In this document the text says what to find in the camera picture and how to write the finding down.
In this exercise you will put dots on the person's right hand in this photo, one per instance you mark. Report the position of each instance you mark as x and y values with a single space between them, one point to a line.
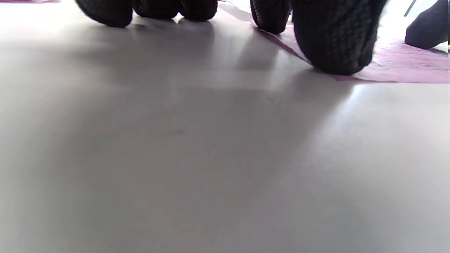
430 30

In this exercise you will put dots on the person's left hand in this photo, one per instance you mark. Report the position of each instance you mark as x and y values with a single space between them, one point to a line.
334 35

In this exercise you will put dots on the pink paper invoice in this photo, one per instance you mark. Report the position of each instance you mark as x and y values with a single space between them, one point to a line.
21 1
404 66

